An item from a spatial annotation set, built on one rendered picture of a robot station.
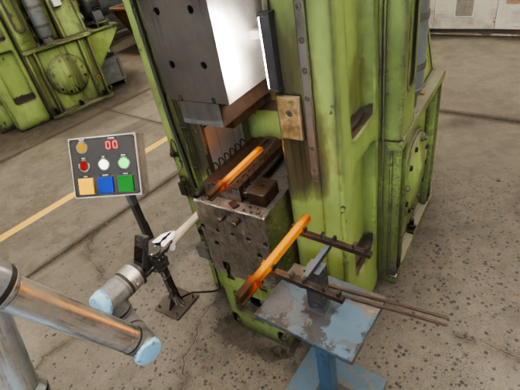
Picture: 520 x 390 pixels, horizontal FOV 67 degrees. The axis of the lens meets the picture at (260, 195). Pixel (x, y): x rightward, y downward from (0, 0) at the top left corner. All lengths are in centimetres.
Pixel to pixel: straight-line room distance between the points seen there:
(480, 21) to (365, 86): 497
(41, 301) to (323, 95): 103
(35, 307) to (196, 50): 91
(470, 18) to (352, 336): 568
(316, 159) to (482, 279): 144
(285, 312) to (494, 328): 125
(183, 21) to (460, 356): 194
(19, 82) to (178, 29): 498
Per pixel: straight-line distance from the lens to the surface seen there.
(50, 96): 633
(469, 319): 244
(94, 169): 197
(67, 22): 640
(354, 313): 153
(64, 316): 114
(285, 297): 159
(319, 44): 135
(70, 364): 268
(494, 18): 660
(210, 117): 152
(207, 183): 175
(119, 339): 127
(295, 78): 142
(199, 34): 141
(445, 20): 674
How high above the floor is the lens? 190
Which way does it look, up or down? 35 degrees down
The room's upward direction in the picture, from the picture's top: 11 degrees counter-clockwise
